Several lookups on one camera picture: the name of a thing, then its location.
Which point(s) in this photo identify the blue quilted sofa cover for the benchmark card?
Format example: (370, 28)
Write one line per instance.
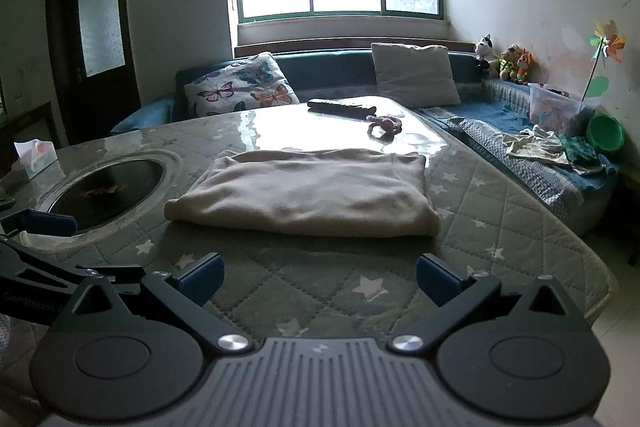
(500, 112)

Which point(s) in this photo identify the orange plush toy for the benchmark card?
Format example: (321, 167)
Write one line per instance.
(524, 66)

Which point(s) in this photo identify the colourful pinwheel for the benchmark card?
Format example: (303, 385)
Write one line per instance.
(607, 42)

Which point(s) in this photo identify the pale crumpled cloth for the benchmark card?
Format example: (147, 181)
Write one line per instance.
(535, 146)

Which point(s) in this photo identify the tissue box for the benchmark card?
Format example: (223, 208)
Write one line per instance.
(36, 159)

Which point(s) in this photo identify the black and white plush toy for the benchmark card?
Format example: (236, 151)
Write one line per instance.
(483, 52)

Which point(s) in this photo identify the black remote control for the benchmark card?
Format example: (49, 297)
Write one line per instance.
(340, 108)

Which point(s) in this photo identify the dark wooden door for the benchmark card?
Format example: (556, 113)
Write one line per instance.
(65, 97)

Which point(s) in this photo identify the clear plastic toy box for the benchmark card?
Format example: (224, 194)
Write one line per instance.
(555, 109)

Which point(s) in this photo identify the blue armrest cloth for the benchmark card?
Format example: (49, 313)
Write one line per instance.
(145, 117)

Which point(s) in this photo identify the butterfly print pillow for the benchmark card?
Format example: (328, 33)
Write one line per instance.
(240, 87)

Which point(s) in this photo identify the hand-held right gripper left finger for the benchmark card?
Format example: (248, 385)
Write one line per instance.
(202, 278)

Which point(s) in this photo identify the plain white pillow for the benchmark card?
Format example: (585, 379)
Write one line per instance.
(415, 74)

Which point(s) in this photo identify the green patterned cloth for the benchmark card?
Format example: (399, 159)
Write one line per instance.
(582, 152)

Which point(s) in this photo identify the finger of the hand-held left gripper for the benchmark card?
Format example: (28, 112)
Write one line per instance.
(47, 223)
(115, 274)

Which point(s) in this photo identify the green plastic bowl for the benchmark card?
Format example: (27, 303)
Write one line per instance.
(605, 132)

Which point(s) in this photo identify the teal sofa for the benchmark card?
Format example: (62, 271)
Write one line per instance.
(330, 67)

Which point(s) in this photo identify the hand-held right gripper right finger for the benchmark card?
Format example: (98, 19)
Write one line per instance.
(435, 278)

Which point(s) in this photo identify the cream shirt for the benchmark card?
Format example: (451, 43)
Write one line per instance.
(310, 192)

